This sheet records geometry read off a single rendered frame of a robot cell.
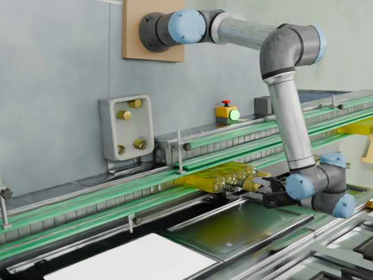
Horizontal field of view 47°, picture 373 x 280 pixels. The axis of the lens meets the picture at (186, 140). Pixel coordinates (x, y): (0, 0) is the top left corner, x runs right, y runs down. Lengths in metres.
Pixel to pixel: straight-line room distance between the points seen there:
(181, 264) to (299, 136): 0.50
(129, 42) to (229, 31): 0.38
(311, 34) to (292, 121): 0.27
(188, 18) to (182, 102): 0.45
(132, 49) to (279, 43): 0.62
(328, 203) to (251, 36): 0.58
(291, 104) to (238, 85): 0.89
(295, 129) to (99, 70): 0.75
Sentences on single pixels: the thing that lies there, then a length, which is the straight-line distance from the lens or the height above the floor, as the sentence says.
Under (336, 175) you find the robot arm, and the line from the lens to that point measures 1.32.
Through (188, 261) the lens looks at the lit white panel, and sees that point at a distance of 1.33.
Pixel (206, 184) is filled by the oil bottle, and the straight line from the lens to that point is 1.59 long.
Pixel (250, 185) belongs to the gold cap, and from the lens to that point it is 1.54.
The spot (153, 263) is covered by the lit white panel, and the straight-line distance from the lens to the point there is 1.33.
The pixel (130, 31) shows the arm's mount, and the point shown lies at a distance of 1.65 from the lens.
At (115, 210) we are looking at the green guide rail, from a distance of 1.52.
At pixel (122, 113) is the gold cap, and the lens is 1.60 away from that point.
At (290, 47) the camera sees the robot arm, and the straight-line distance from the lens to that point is 1.25.
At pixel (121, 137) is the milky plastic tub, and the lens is 1.65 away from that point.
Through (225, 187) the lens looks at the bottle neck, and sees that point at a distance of 1.55.
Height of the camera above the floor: 2.14
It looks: 48 degrees down
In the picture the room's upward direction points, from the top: 100 degrees clockwise
